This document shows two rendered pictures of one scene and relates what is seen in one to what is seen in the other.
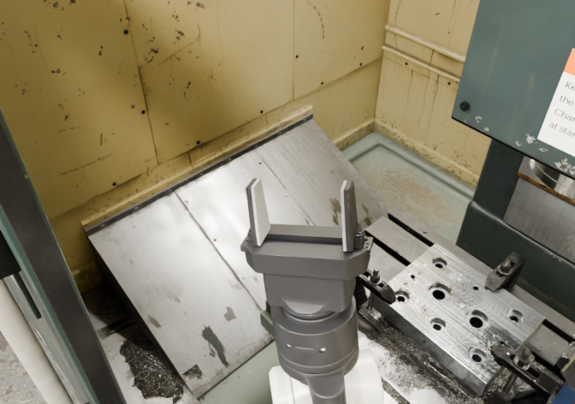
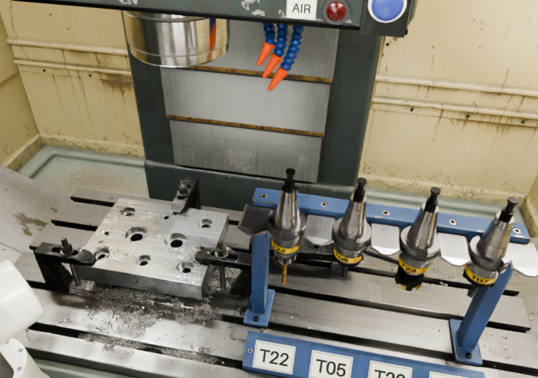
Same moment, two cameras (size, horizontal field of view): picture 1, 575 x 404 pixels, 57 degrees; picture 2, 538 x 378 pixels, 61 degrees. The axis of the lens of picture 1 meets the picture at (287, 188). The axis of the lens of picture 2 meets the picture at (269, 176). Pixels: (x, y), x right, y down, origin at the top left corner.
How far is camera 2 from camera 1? 0.24 m
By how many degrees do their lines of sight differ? 30
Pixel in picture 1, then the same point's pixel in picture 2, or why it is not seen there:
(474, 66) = not seen: outside the picture
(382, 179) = (67, 183)
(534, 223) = (198, 154)
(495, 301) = (186, 219)
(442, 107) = (94, 99)
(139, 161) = not seen: outside the picture
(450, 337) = (158, 265)
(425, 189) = (111, 176)
